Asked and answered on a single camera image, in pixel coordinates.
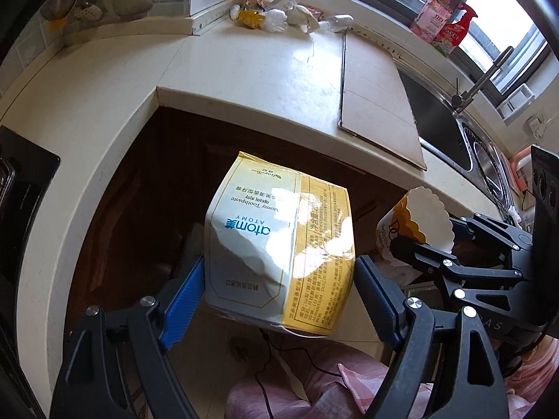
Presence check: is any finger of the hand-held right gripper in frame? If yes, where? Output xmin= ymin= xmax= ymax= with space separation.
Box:
xmin=449 ymin=215 xmax=532 ymax=255
xmin=392 ymin=236 xmax=528 ymax=313

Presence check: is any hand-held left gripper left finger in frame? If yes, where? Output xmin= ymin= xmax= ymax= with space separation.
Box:
xmin=51 ymin=255 xmax=207 ymax=419

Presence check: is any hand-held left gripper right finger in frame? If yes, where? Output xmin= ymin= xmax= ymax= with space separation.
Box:
xmin=355 ymin=254 xmax=513 ymax=419

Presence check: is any white paper cup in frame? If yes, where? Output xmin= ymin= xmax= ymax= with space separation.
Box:
xmin=376 ymin=186 xmax=455 ymax=267

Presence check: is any white and yellow toothpaste box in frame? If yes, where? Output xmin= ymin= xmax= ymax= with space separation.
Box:
xmin=204 ymin=151 xmax=355 ymax=338

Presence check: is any pink plastic rack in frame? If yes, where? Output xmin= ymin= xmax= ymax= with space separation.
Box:
xmin=509 ymin=148 xmax=534 ymax=193

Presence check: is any pink checked clothing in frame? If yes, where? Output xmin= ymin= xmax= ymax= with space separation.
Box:
xmin=225 ymin=340 xmax=559 ymax=419

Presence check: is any stainless steel sink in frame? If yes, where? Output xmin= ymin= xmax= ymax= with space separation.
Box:
xmin=397 ymin=67 xmax=520 ymax=223

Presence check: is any steel faucet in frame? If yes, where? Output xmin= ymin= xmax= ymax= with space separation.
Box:
xmin=451 ymin=46 xmax=515 ymax=116

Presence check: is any brown cardboard sheet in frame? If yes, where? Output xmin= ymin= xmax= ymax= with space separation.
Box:
xmin=337 ymin=30 xmax=428 ymax=171

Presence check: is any black gas stove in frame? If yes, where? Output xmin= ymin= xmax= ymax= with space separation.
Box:
xmin=0 ymin=126 xmax=61 ymax=419

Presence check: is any red spray bottle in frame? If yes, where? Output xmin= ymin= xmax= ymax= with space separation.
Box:
xmin=439 ymin=2 xmax=479 ymax=57

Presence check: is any pink refill pouch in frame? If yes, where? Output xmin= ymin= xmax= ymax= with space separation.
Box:
xmin=409 ymin=0 xmax=459 ymax=44

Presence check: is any white printed plastic bag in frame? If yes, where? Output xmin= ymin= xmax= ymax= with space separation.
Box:
xmin=286 ymin=4 xmax=321 ymax=34

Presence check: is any yellow packet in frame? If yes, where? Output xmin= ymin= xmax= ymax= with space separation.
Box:
xmin=236 ymin=8 xmax=266 ymax=29

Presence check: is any white slotted spoon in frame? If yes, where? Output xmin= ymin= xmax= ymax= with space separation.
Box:
xmin=72 ymin=2 xmax=104 ymax=21

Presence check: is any black cable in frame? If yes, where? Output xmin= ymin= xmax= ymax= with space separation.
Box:
xmin=252 ymin=327 xmax=347 ymax=419

